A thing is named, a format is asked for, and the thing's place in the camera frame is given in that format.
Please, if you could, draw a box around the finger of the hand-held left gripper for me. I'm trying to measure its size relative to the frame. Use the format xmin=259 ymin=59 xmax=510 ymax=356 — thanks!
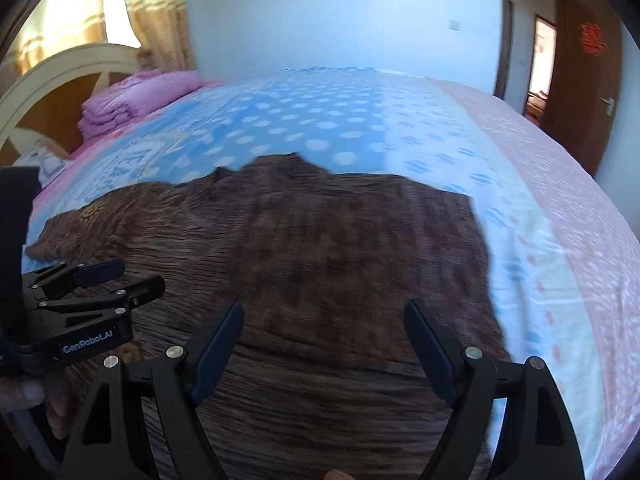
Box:
xmin=39 ymin=275 xmax=166 ymax=322
xmin=22 ymin=259 xmax=126 ymax=303

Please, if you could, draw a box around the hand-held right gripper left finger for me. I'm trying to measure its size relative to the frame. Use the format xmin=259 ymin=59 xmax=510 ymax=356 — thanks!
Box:
xmin=60 ymin=300 xmax=246 ymax=480

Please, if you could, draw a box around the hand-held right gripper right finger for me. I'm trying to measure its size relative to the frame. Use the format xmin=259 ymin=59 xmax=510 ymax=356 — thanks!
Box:
xmin=404 ymin=300 xmax=586 ymax=480

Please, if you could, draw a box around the brown knitted garment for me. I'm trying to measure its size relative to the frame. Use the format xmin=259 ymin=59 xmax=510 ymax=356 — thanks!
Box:
xmin=25 ymin=152 xmax=511 ymax=480

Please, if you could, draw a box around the person's left hand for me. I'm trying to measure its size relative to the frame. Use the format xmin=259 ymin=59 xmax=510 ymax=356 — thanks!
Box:
xmin=0 ymin=375 xmax=73 ymax=441

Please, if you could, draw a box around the white patterned pillow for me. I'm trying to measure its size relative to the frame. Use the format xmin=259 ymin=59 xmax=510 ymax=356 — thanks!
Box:
xmin=12 ymin=137 xmax=68 ymax=183

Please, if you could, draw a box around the folded pink quilt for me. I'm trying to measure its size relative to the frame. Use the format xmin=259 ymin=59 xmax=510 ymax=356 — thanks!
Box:
xmin=77 ymin=70 xmax=203 ymax=141

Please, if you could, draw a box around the cream wooden headboard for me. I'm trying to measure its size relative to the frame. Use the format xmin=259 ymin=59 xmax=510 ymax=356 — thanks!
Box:
xmin=0 ymin=42 xmax=143 ymax=166

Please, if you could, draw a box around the blue printed blanket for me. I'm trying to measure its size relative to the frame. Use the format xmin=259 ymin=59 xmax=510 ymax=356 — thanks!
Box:
xmin=20 ymin=66 xmax=640 ymax=480

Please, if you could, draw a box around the beige patterned curtain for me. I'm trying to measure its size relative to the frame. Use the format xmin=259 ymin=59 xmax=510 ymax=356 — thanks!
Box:
xmin=122 ymin=0 xmax=196 ymax=73

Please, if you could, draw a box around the bright window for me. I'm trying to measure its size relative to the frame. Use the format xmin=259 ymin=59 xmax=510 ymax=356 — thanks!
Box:
xmin=10 ymin=0 xmax=136 ymax=76

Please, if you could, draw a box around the brown wooden door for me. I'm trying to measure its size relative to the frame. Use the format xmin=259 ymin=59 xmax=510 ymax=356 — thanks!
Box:
xmin=542 ymin=0 xmax=623 ymax=176

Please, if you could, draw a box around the red door decoration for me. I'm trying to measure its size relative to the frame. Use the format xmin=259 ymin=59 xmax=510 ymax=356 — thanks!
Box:
xmin=580 ymin=21 xmax=608 ymax=56

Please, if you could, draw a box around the wooden door frame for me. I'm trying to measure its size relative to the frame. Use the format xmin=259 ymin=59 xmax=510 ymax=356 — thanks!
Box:
xmin=492 ymin=0 xmax=568 ymax=126

